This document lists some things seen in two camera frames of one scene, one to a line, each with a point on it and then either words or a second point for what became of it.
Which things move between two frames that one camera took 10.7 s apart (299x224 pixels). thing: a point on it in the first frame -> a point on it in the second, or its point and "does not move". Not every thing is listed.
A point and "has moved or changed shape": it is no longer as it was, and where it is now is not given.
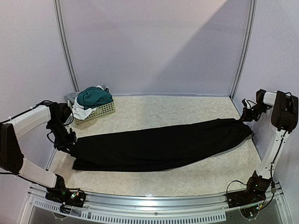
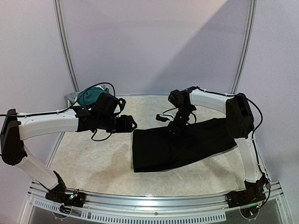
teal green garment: x=92 y=97 does not move
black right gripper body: x=246 y=115 -> x=175 y=124
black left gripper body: x=63 y=141 -> x=116 y=127
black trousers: x=158 y=148 has moved or changed shape
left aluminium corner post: x=64 y=44 does not move
